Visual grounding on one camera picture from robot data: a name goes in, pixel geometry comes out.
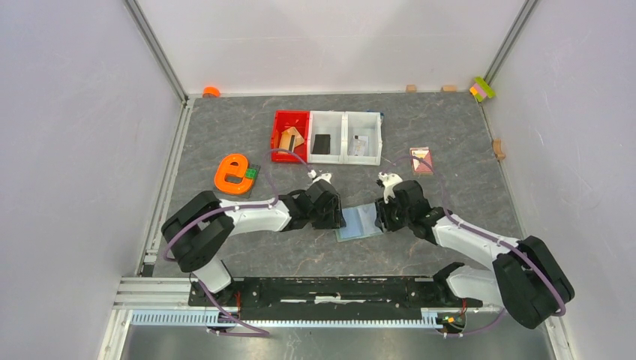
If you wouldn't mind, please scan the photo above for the gold credit card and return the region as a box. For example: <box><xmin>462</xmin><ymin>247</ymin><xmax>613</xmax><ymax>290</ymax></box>
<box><xmin>278</xmin><ymin>129</ymin><xmax>296</xmax><ymax>152</ymax></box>
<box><xmin>281</xmin><ymin>127</ymin><xmax>305</xmax><ymax>150</ymax></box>

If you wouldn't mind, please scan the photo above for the silver credit card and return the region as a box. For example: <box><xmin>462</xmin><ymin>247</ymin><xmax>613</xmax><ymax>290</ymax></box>
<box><xmin>348</xmin><ymin>135</ymin><xmax>369</xmax><ymax>157</ymax></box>

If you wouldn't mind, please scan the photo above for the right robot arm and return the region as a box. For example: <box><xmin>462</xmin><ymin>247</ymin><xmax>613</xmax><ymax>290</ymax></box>
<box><xmin>375</xmin><ymin>173</ymin><xmax>575</xmax><ymax>329</ymax></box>

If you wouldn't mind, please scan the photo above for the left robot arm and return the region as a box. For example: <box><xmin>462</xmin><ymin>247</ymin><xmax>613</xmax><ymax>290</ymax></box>
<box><xmin>160</xmin><ymin>178</ymin><xmax>346</xmax><ymax>306</ymax></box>

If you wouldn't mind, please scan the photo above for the red playing card box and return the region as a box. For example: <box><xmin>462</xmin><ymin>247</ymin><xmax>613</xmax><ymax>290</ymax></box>
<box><xmin>409</xmin><ymin>146</ymin><xmax>434</xmax><ymax>176</ymax></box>

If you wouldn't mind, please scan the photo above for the black card in bin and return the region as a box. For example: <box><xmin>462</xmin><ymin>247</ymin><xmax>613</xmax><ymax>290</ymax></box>
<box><xmin>310</xmin><ymin>133</ymin><xmax>331</xmax><ymax>155</ymax></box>

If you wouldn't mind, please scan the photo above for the green toy brick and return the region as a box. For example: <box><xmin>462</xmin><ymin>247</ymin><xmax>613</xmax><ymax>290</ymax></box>
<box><xmin>244</xmin><ymin>167</ymin><xmax>259</xmax><ymax>180</ymax></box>

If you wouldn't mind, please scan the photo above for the white bin left compartment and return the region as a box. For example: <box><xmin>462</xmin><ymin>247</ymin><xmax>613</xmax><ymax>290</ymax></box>
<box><xmin>307</xmin><ymin>111</ymin><xmax>345</xmax><ymax>164</ymax></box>

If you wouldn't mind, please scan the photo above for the white bin compartment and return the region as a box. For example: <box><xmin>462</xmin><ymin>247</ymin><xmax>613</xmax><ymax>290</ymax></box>
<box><xmin>307</xmin><ymin>111</ymin><xmax>345</xmax><ymax>164</ymax></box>
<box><xmin>343</xmin><ymin>112</ymin><xmax>383</xmax><ymax>166</ymax></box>

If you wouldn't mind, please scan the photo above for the red plastic bin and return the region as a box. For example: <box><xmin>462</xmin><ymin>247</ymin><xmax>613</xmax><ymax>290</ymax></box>
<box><xmin>270</xmin><ymin>110</ymin><xmax>310</xmax><ymax>163</ymax></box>

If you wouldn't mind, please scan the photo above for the white bin right compartment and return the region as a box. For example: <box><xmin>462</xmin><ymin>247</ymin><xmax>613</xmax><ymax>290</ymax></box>
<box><xmin>343</xmin><ymin>112</ymin><xmax>383</xmax><ymax>166</ymax></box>

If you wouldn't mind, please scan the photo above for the orange curved toy track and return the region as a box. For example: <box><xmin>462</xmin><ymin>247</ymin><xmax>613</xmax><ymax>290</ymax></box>
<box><xmin>214</xmin><ymin>153</ymin><xmax>254</xmax><ymax>195</ymax></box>

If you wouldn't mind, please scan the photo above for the wooden arch block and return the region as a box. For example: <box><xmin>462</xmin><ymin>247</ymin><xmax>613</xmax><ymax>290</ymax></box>
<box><xmin>492</xmin><ymin>139</ymin><xmax>506</xmax><ymax>161</ymax></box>

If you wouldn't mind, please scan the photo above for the multicolour toy brick stack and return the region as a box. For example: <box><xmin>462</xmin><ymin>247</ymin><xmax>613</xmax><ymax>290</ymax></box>
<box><xmin>469</xmin><ymin>76</ymin><xmax>496</xmax><ymax>103</ymax></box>

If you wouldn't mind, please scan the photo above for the orange tape roll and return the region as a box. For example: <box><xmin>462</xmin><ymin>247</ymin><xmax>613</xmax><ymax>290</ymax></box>
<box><xmin>202</xmin><ymin>86</ymin><xmax>221</xmax><ymax>98</ymax></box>

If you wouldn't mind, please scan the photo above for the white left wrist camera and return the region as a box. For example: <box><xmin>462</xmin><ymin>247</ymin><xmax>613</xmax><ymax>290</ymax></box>
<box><xmin>307</xmin><ymin>169</ymin><xmax>332</xmax><ymax>184</ymax></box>

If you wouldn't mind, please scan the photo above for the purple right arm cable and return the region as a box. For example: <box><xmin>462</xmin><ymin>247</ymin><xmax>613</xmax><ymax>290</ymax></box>
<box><xmin>392</xmin><ymin>154</ymin><xmax>568</xmax><ymax>339</ymax></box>

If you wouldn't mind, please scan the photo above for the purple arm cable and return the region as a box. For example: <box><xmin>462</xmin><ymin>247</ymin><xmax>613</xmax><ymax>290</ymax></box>
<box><xmin>163</xmin><ymin>148</ymin><xmax>317</xmax><ymax>339</ymax></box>
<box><xmin>392</xmin><ymin>154</ymin><xmax>568</xmax><ymax>339</ymax></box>

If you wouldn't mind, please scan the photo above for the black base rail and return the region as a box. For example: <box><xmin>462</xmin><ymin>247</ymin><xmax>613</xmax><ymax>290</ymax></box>
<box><xmin>213</xmin><ymin>276</ymin><xmax>483</xmax><ymax>308</ymax></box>

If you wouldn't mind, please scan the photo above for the grey studded base plate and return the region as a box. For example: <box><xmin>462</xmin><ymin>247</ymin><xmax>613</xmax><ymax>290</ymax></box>
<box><xmin>214</xmin><ymin>161</ymin><xmax>260</xmax><ymax>198</ymax></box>

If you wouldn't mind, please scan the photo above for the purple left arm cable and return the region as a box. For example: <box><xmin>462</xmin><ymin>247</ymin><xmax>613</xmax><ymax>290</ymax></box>
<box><xmin>163</xmin><ymin>148</ymin><xmax>317</xmax><ymax>339</ymax></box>

